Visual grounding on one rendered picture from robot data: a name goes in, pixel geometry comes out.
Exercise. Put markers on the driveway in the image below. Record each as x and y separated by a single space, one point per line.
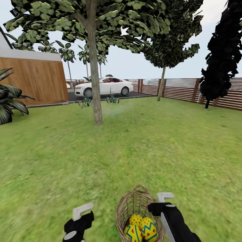
74 97

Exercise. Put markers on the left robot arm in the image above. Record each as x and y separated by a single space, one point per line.
75 227

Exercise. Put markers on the car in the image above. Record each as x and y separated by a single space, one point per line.
107 85

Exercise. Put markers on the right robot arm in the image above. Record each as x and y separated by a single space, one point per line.
172 219

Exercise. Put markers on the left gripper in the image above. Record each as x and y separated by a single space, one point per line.
85 221

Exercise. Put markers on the wicker basket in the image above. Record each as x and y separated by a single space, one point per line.
121 222

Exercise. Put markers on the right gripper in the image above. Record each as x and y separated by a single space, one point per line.
154 208

